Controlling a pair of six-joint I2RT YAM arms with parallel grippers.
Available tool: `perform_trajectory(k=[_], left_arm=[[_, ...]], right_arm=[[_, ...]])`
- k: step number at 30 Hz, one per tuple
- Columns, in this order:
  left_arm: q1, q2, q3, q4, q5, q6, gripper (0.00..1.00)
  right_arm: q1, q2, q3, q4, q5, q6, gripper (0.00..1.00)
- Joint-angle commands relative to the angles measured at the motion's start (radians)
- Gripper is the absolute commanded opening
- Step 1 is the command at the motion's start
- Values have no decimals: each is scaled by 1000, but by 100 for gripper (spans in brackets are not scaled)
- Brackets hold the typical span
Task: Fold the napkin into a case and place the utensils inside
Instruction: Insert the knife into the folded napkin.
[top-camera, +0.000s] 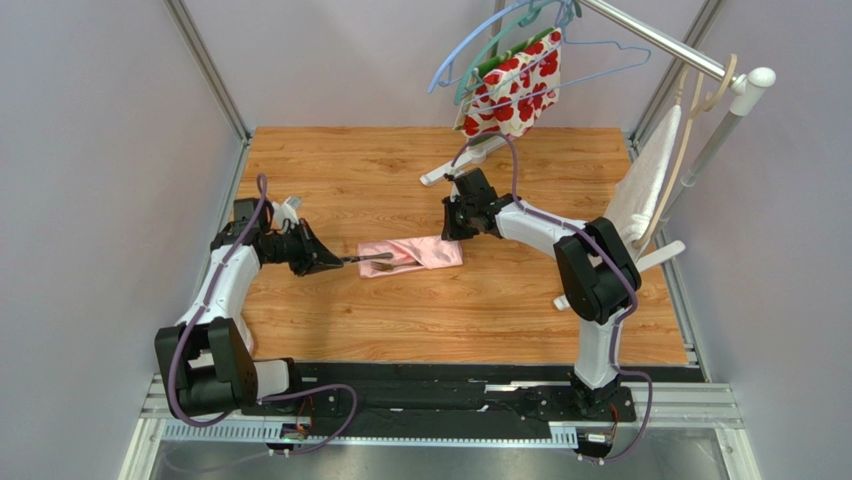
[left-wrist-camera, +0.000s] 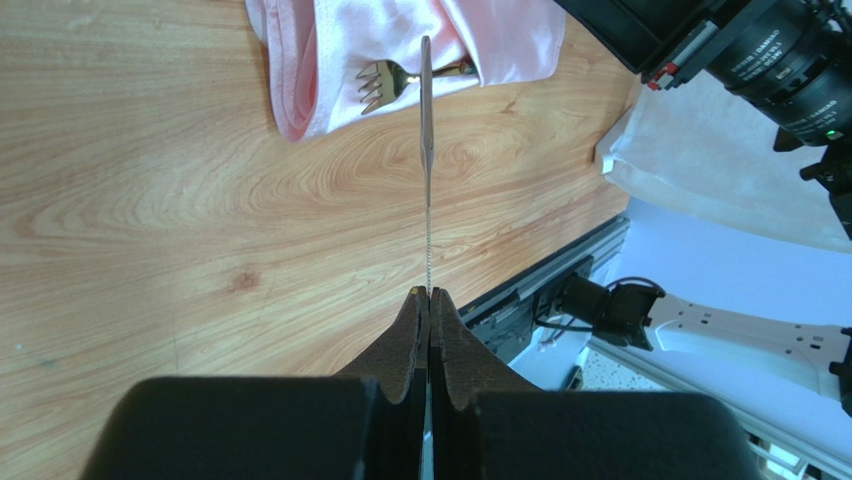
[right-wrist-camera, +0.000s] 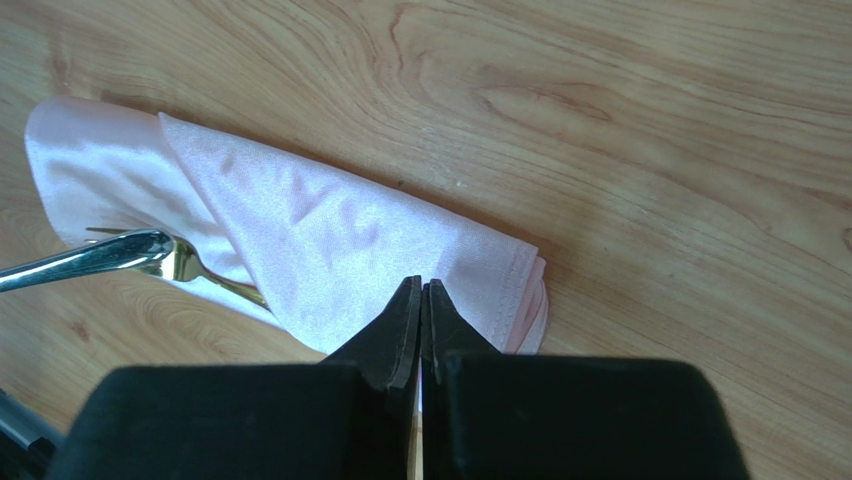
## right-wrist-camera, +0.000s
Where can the pink cloth napkin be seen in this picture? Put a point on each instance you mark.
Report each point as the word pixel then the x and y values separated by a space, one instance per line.
pixel 324 247

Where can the black handled knife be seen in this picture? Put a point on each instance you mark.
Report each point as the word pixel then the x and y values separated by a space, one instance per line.
pixel 128 250

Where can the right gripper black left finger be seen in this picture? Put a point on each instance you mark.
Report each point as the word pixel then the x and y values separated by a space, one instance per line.
pixel 349 416

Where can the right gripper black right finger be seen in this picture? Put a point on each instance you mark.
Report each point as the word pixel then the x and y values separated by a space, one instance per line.
pixel 489 415

